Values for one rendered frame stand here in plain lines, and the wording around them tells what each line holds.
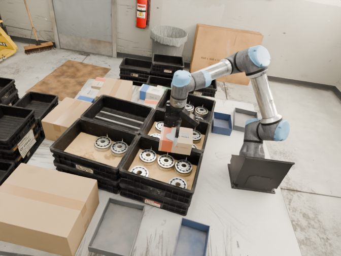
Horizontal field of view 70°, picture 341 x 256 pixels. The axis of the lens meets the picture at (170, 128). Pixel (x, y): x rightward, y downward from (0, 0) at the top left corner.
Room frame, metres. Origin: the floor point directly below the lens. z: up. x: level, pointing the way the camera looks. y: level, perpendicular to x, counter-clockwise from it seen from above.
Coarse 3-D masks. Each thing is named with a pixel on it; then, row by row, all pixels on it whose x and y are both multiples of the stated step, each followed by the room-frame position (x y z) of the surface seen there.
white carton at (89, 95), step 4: (88, 88) 1.70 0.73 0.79; (92, 88) 1.71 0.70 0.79; (84, 92) 1.63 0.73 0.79; (88, 92) 1.64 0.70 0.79; (92, 92) 1.65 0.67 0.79; (96, 92) 1.66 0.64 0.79; (80, 96) 1.57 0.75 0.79; (84, 96) 1.58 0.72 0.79; (88, 96) 1.59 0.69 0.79; (92, 96) 1.60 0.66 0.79; (84, 100) 1.53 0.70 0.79; (88, 100) 1.54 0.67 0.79; (92, 100) 1.55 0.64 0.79
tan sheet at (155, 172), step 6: (138, 156) 1.00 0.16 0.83; (132, 162) 0.95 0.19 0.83; (138, 162) 0.96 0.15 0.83; (156, 162) 0.98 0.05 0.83; (150, 168) 0.93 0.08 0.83; (156, 168) 0.93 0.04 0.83; (192, 168) 0.98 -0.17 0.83; (150, 174) 0.88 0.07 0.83; (156, 174) 0.89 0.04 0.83; (162, 174) 0.90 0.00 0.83; (168, 174) 0.90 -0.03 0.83; (174, 174) 0.91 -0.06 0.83; (192, 174) 0.93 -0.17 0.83; (162, 180) 0.85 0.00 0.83; (168, 180) 0.86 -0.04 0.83; (186, 180) 0.88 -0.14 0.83; (192, 180) 0.89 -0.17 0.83
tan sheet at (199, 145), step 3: (153, 126) 1.30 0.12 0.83; (153, 129) 1.27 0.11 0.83; (150, 132) 1.24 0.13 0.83; (153, 132) 1.24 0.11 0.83; (156, 132) 1.25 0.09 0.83; (201, 135) 1.29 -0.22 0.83; (204, 135) 1.30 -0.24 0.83; (201, 138) 1.26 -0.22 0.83; (201, 141) 1.23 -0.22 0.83; (195, 144) 1.19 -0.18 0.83; (198, 144) 1.19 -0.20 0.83; (201, 144) 1.20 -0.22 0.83; (198, 147) 1.16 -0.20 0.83; (201, 147) 1.17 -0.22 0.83
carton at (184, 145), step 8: (168, 128) 0.96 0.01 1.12; (184, 128) 0.98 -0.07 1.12; (160, 136) 0.89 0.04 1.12; (184, 136) 0.92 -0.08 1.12; (192, 136) 0.93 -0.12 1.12; (160, 144) 0.86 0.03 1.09; (168, 144) 0.87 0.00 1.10; (184, 144) 0.87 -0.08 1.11; (176, 152) 0.87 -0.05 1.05; (184, 152) 0.87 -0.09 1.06
